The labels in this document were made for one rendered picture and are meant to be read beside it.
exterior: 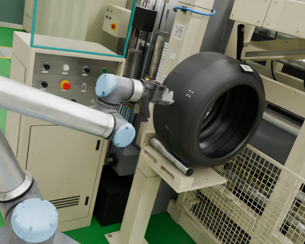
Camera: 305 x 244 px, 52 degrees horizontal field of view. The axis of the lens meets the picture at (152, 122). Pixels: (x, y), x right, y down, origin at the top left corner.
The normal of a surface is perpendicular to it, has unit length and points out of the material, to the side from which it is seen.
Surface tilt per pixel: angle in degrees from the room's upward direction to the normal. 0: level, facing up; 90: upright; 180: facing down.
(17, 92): 58
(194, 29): 90
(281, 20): 90
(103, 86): 78
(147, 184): 90
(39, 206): 6
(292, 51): 90
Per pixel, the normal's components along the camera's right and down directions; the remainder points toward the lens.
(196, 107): -0.15, 0.10
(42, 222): 0.32, -0.85
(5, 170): 0.72, 0.33
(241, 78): 0.56, 0.25
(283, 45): -0.80, 0.02
